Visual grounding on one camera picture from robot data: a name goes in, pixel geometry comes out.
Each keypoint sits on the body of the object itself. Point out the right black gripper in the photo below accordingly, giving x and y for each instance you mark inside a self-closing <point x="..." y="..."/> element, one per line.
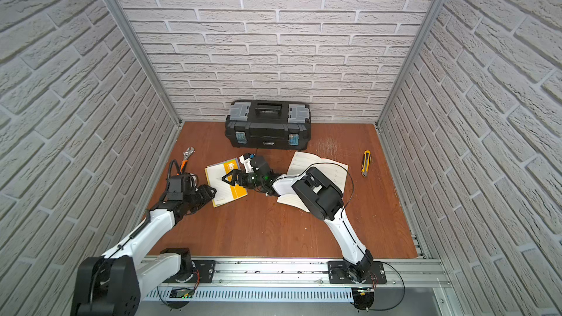
<point x="236" y="172"/>

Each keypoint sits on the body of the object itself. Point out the yellow utility knife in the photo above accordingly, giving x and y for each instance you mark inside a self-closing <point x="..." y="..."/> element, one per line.
<point x="366" y="161"/>

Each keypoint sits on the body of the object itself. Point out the black plastic toolbox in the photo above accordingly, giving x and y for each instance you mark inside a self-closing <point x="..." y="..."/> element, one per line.
<point x="263" y="124"/>

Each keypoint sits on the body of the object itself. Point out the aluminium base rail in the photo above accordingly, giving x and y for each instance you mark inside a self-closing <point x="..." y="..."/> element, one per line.
<point x="271" y="279"/>

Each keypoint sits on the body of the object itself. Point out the orange handled adjustable wrench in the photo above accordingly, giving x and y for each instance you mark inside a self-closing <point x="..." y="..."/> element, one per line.
<point x="186" y="156"/>

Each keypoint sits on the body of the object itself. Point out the left aluminium corner post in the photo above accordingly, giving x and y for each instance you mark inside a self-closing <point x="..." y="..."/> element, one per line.
<point x="126" y="28"/>

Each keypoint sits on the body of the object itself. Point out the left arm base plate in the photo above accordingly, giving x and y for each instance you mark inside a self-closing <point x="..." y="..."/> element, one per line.
<point x="202" y="271"/>

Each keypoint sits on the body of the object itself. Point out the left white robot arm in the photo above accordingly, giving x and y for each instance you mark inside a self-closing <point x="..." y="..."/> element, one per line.
<point x="116" y="282"/>

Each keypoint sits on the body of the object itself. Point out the yellow white cover notebook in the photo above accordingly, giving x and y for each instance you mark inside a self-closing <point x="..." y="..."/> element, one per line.
<point x="226" y="193"/>

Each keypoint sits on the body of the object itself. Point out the right aluminium corner post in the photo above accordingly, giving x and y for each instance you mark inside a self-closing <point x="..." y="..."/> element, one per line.
<point x="419" y="40"/>

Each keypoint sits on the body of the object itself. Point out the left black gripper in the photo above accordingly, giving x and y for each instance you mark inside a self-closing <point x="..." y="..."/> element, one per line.
<point x="204" y="194"/>

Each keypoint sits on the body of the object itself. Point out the aluminium corner post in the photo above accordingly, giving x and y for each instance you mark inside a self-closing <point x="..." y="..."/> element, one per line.
<point x="419" y="40"/>
<point x="126" y="28"/>

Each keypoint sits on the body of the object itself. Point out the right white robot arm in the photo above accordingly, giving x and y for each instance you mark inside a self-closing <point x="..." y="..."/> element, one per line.
<point x="319" y="194"/>

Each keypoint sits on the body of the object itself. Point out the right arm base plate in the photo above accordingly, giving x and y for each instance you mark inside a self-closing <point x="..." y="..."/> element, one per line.
<point x="341" y="272"/>

